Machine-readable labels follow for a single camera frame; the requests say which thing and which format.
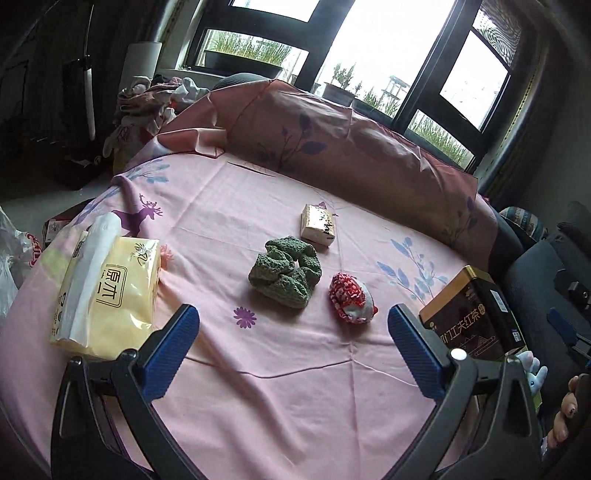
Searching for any blue plush toy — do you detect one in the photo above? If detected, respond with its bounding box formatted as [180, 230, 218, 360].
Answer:
[521, 351, 549, 398]

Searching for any white plastic bag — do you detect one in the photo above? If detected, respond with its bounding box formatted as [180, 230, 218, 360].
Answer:
[0, 208, 42, 315]

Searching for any pink leaf print pillow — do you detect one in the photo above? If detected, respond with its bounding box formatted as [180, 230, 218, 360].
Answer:
[159, 78, 497, 245]

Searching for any teal patterned pillow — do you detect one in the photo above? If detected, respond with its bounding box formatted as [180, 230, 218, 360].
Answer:
[500, 206, 548, 241]

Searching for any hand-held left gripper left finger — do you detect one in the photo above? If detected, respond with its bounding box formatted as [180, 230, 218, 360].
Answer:
[51, 304, 204, 480]

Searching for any cream printed bag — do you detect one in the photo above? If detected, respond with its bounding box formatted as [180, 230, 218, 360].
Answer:
[104, 115, 160, 174]

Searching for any pile of clothes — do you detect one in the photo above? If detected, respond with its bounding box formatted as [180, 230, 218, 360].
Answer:
[115, 74, 211, 121]

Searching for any black and gold tea tin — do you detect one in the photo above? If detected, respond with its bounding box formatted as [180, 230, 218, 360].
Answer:
[419, 265, 527, 361]

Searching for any dark grey sofa cushion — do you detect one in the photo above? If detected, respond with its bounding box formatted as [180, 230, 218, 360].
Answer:
[556, 200, 591, 252]

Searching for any grey plant pot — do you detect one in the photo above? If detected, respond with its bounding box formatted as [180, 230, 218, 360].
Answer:
[323, 82, 360, 108]

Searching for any red and white knitted pouch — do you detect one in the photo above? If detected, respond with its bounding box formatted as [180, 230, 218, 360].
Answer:
[329, 272, 378, 324]

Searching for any white cylinder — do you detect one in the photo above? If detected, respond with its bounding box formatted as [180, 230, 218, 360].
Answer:
[126, 41, 163, 79]

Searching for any pink bed sheet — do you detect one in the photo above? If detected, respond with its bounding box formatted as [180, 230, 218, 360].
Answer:
[0, 134, 522, 480]

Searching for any long dark planter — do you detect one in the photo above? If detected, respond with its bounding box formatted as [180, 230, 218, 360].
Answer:
[202, 48, 284, 80]

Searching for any yellow tissue pack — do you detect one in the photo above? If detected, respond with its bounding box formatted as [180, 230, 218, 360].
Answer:
[50, 212, 162, 361]

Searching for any person's right hand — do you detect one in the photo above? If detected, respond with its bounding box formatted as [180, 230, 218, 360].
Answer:
[545, 374, 591, 457]

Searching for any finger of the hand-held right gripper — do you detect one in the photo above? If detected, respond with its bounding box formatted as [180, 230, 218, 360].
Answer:
[554, 268, 591, 303]
[547, 308, 580, 347]

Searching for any green knitted scrunchie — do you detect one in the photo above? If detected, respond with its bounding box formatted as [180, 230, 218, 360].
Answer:
[248, 236, 322, 309]

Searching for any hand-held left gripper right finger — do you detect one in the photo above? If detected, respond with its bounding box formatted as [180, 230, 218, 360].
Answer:
[388, 304, 543, 480]

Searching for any dark grey sofa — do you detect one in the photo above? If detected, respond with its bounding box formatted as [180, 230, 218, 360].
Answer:
[489, 198, 591, 379]

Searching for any black window frame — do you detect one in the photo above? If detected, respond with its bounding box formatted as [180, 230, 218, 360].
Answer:
[182, 0, 522, 171]

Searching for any small beige tissue packet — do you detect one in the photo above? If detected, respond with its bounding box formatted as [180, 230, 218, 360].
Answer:
[300, 203, 337, 247]

